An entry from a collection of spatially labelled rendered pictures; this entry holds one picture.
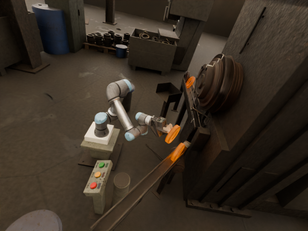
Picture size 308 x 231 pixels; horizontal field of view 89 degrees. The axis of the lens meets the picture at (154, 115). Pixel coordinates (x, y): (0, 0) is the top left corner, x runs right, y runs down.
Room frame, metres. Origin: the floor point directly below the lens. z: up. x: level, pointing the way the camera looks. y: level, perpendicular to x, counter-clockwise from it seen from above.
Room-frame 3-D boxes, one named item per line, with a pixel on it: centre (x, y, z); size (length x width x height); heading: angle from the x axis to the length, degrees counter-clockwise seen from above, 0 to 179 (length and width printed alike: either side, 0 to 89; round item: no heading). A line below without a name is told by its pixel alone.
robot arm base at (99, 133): (1.09, 0.49, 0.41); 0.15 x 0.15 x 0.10
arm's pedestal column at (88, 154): (1.08, 0.49, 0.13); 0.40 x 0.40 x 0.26; 4
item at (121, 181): (0.57, 0.11, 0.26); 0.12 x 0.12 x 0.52
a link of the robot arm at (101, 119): (1.09, 0.49, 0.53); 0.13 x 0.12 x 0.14; 148
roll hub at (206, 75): (1.24, -0.32, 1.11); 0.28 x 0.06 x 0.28; 4
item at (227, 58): (1.24, -0.42, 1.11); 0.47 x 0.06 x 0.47; 4
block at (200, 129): (1.01, -0.45, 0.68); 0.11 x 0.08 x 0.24; 94
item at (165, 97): (1.73, -0.11, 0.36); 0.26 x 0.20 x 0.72; 39
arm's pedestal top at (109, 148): (1.08, 0.49, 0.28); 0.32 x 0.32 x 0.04; 4
